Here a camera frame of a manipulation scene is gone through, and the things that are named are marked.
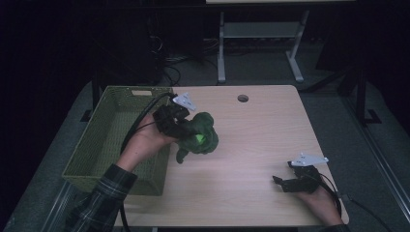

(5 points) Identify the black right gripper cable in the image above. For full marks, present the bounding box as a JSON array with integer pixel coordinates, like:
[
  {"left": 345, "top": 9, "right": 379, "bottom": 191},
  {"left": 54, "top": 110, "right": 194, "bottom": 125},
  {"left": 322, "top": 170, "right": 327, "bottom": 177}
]
[{"left": 316, "top": 171, "right": 343, "bottom": 218}]

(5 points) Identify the person's right hand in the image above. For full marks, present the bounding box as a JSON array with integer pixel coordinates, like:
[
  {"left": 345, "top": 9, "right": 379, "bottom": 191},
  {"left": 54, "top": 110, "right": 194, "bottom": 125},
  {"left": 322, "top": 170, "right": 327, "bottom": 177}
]
[{"left": 294, "top": 186, "right": 344, "bottom": 227}]

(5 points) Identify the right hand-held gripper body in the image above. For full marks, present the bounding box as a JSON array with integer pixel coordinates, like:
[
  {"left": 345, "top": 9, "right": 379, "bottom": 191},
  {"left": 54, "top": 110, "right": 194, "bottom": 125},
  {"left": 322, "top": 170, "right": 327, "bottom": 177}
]
[{"left": 287, "top": 153, "right": 330, "bottom": 194}]

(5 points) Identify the dark green towel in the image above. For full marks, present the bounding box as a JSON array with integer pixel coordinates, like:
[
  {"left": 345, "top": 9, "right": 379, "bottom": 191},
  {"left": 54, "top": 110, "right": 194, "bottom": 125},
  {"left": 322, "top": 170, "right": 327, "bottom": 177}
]
[{"left": 175, "top": 111, "right": 220, "bottom": 165}]

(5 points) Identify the green woven basket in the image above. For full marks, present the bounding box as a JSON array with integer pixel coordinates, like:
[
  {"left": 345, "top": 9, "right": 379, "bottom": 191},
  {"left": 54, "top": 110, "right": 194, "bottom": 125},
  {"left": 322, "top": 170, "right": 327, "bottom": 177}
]
[{"left": 61, "top": 85, "right": 175, "bottom": 197}]

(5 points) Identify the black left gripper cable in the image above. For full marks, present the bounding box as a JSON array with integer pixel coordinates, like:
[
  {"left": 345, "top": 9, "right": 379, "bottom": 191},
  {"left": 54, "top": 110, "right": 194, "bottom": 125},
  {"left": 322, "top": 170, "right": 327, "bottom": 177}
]
[{"left": 118, "top": 92, "right": 177, "bottom": 232}]

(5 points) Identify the grey metal table frame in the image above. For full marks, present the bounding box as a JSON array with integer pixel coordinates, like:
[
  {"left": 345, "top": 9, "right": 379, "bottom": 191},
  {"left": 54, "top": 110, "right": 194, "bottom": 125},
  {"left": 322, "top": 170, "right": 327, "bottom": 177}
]
[{"left": 217, "top": 9, "right": 310, "bottom": 84}]

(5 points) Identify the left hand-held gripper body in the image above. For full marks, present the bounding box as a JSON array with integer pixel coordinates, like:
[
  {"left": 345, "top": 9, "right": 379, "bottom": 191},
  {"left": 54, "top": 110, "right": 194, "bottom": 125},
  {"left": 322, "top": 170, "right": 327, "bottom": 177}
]
[{"left": 153, "top": 92, "right": 197, "bottom": 136}]

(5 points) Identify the tangle of floor cables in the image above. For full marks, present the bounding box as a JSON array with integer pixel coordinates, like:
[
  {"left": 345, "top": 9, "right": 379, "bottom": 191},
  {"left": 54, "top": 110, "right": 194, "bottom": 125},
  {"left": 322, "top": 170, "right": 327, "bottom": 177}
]
[{"left": 147, "top": 33, "right": 220, "bottom": 87}]

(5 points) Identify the person's left hand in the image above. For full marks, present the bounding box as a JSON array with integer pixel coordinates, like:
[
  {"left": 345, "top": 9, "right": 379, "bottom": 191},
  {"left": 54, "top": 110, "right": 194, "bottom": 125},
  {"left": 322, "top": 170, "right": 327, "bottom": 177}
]
[{"left": 116, "top": 112, "right": 179, "bottom": 174}]

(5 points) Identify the black floor cable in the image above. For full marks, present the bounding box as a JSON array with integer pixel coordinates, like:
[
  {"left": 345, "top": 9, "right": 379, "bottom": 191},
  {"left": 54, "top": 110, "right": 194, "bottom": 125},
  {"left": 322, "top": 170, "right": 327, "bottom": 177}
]
[{"left": 345, "top": 193, "right": 394, "bottom": 232}]

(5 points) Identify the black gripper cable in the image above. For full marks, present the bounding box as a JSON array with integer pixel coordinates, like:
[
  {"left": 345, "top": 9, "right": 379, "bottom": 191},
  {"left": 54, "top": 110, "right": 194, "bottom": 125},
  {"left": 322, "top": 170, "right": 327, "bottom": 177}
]
[
  {"left": 316, "top": 171, "right": 343, "bottom": 218},
  {"left": 118, "top": 92, "right": 177, "bottom": 232}
]

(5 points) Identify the black metal stand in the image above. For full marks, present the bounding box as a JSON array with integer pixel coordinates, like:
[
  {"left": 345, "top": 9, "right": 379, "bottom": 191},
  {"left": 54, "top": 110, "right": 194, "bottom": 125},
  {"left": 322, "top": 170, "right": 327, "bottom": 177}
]
[
  {"left": 353, "top": 68, "right": 383, "bottom": 128},
  {"left": 79, "top": 76, "right": 102, "bottom": 123}
]

